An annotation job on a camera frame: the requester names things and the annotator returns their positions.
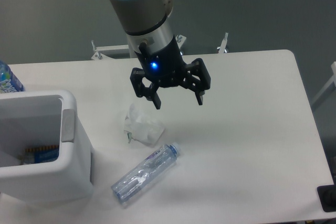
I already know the clear plastic water bottle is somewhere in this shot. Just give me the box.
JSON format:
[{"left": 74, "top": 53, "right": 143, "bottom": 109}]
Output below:
[{"left": 111, "top": 142, "right": 181, "bottom": 204}]

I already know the white frame at right edge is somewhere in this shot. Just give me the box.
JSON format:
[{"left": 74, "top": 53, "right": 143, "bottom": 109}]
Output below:
[{"left": 311, "top": 61, "right": 335, "bottom": 112}]

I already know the blue labelled bottle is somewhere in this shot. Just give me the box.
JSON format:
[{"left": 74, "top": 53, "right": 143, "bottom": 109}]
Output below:
[{"left": 1, "top": 61, "right": 25, "bottom": 94}]

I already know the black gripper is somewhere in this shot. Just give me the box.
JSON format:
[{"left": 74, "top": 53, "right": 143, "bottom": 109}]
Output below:
[{"left": 130, "top": 37, "right": 211, "bottom": 110}]

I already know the black clamp at table edge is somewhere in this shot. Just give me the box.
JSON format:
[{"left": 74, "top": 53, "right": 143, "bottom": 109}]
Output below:
[{"left": 317, "top": 185, "right": 335, "bottom": 212}]

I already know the blue snack packet in bin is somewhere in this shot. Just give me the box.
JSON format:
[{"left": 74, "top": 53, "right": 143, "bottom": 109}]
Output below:
[{"left": 20, "top": 145, "right": 59, "bottom": 165}]

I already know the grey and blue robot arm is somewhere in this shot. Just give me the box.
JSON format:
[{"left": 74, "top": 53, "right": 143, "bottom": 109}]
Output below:
[{"left": 109, "top": 0, "right": 211, "bottom": 109}]

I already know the white trash can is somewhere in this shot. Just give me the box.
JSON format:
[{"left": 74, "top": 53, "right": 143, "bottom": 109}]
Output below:
[{"left": 1, "top": 90, "right": 93, "bottom": 202}]

